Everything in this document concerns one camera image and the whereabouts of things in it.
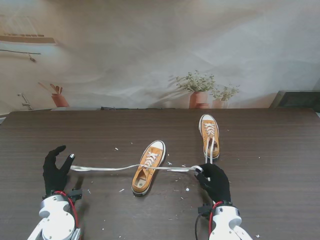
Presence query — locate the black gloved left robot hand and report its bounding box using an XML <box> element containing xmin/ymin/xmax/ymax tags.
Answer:
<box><xmin>42</xmin><ymin>145</ymin><xmax>76</xmax><ymax>196</ymax></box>

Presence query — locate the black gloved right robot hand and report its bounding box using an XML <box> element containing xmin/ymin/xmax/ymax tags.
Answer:
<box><xmin>194</xmin><ymin>163</ymin><xmax>232</xmax><ymax>205</ymax></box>

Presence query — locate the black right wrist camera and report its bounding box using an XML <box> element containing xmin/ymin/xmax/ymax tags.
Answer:
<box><xmin>197</xmin><ymin>203</ymin><xmax>213</xmax><ymax>216</ymax></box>

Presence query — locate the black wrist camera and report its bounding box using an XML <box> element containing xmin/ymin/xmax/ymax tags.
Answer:
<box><xmin>68</xmin><ymin>187</ymin><xmax>83</xmax><ymax>201</ymax></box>
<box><xmin>197</xmin><ymin>203</ymin><xmax>213</xmax><ymax>216</ymax></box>

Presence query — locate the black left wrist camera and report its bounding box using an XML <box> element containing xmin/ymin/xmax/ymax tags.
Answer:
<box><xmin>68</xmin><ymin>187</ymin><xmax>83</xmax><ymax>201</ymax></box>

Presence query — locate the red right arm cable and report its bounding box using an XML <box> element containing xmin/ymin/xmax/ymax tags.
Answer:
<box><xmin>208</xmin><ymin>202</ymin><xmax>221</xmax><ymax>236</ymax></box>

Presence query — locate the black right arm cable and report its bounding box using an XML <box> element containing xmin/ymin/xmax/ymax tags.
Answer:
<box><xmin>194</xmin><ymin>213</ymin><xmax>205</xmax><ymax>240</ymax></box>

